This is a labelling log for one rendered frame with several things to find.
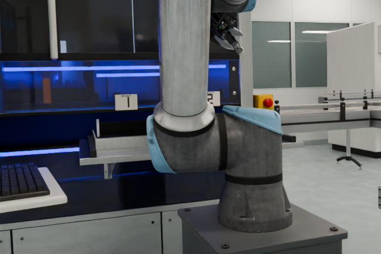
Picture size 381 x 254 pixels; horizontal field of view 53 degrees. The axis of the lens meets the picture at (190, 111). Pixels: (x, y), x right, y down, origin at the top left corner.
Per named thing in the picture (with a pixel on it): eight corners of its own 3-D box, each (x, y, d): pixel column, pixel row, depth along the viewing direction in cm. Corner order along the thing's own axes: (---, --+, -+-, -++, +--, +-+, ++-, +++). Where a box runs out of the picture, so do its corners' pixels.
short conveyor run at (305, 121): (245, 136, 172) (244, 101, 171) (232, 133, 187) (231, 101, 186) (372, 127, 191) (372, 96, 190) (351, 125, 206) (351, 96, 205)
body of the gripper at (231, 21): (224, 42, 108) (199, 15, 100) (207, 35, 115) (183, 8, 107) (241, 21, 108) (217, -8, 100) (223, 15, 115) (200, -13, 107)
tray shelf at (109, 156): (79, 143, 151) (79, 139, 151) (243, 132, 171) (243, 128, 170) (79, 165, 105) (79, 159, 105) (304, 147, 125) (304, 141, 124)
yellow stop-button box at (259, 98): (251, 110, 170) (251, 94, 169) (266, 110, 172) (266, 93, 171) (259, 111, 162) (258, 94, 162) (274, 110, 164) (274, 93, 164)
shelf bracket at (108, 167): (104, 178, 147) (102, 145, 146) (111, 178, 147) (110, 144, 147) (111, 203, 114) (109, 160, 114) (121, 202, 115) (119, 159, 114)
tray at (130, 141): (92, 138, 153) (92, 129, 152) (156, 134, 160) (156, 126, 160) (96, 150, 120) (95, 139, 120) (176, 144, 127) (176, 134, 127)
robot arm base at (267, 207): (308, 225, 74) (307, 174, 73) (235, 237, 69) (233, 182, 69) (269, 204, 88) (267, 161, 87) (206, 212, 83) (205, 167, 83)
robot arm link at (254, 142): (291, 176, 72) (290, 104, 72) (220, 180, 72) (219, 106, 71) (274, 164, 84) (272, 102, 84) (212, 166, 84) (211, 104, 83)
